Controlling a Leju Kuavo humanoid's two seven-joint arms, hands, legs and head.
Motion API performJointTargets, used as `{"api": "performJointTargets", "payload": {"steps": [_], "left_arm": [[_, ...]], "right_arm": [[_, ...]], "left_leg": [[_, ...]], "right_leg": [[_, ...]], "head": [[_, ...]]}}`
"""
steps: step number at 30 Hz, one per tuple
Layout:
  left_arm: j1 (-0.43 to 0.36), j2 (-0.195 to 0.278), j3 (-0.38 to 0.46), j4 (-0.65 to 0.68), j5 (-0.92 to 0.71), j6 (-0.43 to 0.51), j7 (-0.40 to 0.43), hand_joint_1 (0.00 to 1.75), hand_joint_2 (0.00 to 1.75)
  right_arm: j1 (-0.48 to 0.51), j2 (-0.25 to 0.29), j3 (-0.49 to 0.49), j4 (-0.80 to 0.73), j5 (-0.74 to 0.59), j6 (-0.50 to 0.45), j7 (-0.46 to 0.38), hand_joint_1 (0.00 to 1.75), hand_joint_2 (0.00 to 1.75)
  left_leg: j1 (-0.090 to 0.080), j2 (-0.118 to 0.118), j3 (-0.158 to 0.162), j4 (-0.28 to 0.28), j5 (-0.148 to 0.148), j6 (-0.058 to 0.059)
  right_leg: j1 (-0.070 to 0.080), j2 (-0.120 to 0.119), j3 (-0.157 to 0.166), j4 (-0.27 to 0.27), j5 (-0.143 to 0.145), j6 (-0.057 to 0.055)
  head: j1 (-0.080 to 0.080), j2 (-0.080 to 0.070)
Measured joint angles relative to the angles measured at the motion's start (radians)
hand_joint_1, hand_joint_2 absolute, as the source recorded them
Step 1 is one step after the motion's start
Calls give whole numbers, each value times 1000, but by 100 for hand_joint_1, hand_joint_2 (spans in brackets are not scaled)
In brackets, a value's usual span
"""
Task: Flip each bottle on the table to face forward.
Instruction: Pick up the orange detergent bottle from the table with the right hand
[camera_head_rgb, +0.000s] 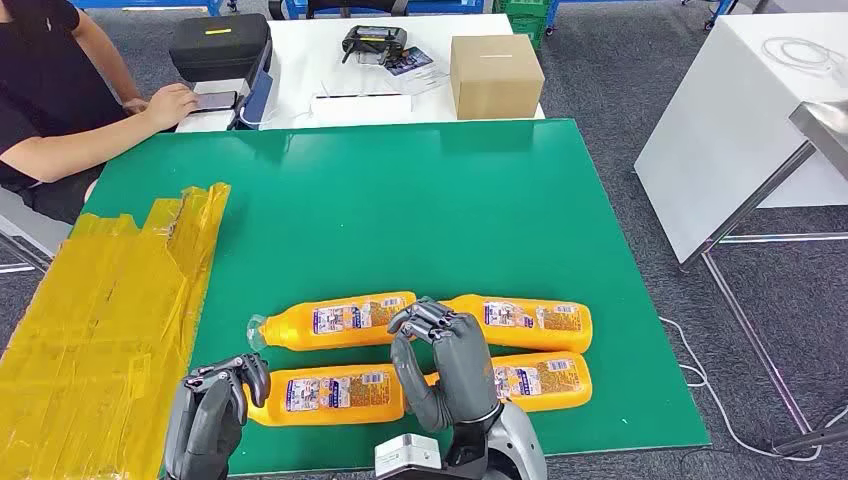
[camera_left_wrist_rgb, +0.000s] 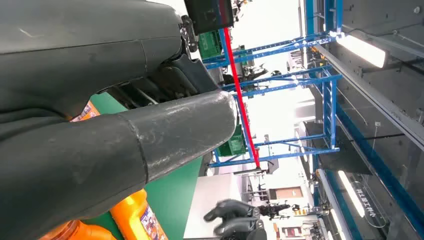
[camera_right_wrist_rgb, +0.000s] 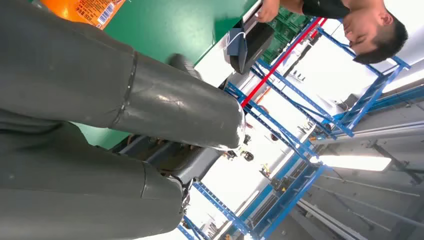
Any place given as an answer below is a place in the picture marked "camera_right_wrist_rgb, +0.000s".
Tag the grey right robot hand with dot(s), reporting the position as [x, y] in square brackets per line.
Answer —
[66, 82]

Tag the green plastic crate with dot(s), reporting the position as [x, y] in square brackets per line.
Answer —
[281, 33]

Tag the black carrying case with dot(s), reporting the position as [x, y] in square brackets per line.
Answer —
[255, 43]

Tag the red metal bar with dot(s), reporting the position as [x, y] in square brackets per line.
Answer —
[281, 63]

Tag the person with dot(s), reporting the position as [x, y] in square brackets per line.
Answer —
[371, 30]

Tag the blue metal shelf rack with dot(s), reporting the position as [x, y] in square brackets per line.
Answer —
[374, 94]
[285, 207]

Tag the ceiling light panel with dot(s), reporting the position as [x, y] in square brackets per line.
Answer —
[354, 163]

